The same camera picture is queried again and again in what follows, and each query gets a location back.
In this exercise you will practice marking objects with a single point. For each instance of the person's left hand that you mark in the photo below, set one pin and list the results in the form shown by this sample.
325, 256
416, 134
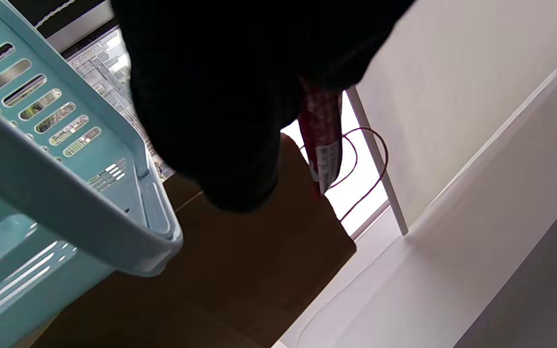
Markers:
220, 96

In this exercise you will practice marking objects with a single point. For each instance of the red coffee powder package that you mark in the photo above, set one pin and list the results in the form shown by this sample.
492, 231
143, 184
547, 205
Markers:
324, 140

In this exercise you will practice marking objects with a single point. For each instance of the brown paper bag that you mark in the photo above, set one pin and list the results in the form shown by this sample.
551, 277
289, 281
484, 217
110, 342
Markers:
240, 270

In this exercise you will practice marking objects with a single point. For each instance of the light blue plastic basket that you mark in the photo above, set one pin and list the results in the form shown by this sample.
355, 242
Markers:
56, 198

